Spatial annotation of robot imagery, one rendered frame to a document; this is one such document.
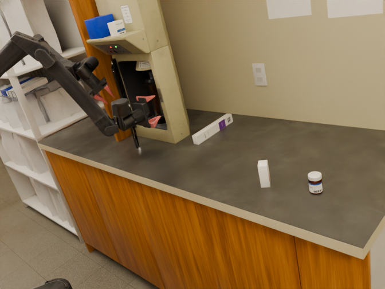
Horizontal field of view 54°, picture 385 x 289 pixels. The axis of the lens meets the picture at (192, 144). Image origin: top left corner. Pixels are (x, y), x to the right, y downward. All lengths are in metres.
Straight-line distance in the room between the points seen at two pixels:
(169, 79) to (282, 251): 0.95
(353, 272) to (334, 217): 0.16
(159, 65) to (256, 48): 0.48
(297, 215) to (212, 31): 1.15
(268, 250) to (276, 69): 0.88
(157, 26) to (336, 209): 1.10
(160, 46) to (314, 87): 0.73
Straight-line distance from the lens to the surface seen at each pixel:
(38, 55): 1.42
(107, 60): 2.07
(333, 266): 1.28
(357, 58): 1.69
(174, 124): 1.88
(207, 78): 2.18
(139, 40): 1.73
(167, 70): 1.83
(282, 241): 1.33
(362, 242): 1.15
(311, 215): 1.25
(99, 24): 1.85
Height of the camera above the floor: 1.70
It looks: 24 degrees down
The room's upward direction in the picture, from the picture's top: 14 degrees counter-clockwise
